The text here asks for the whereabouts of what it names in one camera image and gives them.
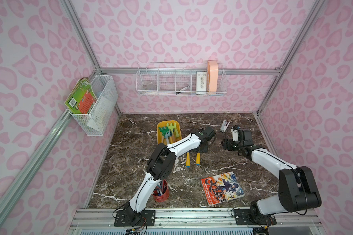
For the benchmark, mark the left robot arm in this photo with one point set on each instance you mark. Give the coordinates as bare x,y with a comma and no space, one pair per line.
159,166

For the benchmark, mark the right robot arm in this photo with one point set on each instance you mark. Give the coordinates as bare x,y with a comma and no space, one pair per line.
297,189

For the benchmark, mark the yellow plastic storage box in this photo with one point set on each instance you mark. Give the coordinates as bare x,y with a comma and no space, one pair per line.
162,124

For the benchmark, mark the pink box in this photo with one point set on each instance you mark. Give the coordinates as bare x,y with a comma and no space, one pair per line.
212,71

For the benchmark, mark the red pencil cup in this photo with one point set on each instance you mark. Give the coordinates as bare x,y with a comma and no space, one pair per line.
161,192

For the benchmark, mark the white blue stapler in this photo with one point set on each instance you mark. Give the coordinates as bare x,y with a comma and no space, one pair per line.
224,126

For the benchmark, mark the white paper sheet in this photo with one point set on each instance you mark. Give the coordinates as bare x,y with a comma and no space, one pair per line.
100,115

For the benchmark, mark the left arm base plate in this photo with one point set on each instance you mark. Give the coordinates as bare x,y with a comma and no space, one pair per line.
147,218

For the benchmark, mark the green red book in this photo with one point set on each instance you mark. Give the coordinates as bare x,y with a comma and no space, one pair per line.
82,99

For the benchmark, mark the white card pack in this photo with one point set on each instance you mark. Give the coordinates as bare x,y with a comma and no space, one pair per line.
201,83

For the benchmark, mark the white mesh wall basket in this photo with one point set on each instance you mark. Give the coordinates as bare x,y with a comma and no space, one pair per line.
102,85

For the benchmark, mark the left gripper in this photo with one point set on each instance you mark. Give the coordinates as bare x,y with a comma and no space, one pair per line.
202,147

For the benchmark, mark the blue rake yellow handle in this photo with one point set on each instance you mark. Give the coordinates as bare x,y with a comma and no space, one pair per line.
198,159
188,160

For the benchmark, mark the red comic book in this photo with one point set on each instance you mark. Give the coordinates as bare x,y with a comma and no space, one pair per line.
222,188

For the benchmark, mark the black silver pen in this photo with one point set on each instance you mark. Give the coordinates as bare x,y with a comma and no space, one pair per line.
186,88

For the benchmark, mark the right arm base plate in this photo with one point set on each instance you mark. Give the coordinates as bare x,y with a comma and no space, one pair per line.
241,217

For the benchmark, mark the grey round tin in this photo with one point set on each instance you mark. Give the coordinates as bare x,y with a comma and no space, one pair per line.
151,86

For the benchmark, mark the white wire wall shelf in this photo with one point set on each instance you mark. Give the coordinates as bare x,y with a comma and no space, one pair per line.
171,77

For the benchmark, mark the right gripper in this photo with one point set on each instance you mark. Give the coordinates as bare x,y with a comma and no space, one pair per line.
237,135

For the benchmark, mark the light green rake wooden handle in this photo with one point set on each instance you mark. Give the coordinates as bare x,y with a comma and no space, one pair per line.
173,127

